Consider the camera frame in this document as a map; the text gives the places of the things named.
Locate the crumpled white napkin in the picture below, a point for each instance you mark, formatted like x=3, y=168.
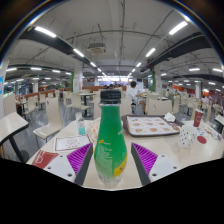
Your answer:
x=169, y=117

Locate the red paper cup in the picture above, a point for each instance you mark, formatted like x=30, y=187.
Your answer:
x=198, y=118

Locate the white mug with black dots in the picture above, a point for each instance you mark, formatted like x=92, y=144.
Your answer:
x=186, y=136

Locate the group of ceiling lights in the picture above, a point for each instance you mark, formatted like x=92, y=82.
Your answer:
x=45, y=31

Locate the green drink bottle black cap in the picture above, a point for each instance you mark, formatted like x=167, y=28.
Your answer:
x=110, y=143

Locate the white paper card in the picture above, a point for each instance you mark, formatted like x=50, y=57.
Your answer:
x=70, y=143

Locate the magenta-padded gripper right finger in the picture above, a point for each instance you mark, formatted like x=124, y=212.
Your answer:
x=163, y=165

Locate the person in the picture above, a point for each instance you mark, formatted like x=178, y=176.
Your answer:
x=133, y=93

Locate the small clear sanitizer bottle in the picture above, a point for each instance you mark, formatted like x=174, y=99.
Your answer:
x=81, y=126

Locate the ceiling air conditioner unit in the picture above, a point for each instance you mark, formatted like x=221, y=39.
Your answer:
x=97, y=48

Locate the red booklet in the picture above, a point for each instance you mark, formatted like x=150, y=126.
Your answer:
x=45, y=159

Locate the group of beige chairs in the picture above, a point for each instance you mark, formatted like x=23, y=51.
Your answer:
x=53, y=116

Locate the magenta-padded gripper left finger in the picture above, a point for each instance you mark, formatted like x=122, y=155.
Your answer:
x=60, y=166

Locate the white cafeteria table black leg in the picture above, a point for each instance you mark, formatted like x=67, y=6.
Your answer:
x=220, y=120
x=11, y=123

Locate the colourful printed flyer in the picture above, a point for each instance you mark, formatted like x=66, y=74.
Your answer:
x=204, y=131

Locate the clear plastic bag with food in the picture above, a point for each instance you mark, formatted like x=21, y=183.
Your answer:
x=94, y=130

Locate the brown food tray paper liner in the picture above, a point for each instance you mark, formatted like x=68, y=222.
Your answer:
x=150, y=126

